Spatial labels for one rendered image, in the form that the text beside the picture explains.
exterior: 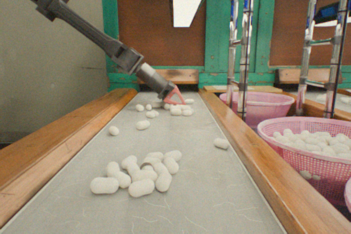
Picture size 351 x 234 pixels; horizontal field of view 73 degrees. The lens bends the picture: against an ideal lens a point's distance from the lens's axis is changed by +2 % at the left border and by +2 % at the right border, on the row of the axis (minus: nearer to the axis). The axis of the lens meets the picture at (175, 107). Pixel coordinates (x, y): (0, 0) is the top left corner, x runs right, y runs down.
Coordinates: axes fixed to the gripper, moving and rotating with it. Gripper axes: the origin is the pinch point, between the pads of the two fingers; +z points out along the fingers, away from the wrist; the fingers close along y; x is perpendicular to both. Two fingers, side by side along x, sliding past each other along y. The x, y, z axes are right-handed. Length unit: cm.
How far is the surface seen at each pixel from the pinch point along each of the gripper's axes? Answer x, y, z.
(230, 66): -20.1, -4.3, 2.8
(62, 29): 33, 134, -100
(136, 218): 6, -59, -6
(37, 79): 84, 134, -93
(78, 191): 12, -53, -12
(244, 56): -22.4, -19.3, 0.5
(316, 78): -46, 31, 46
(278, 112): -19.2, -4.9, 25.5
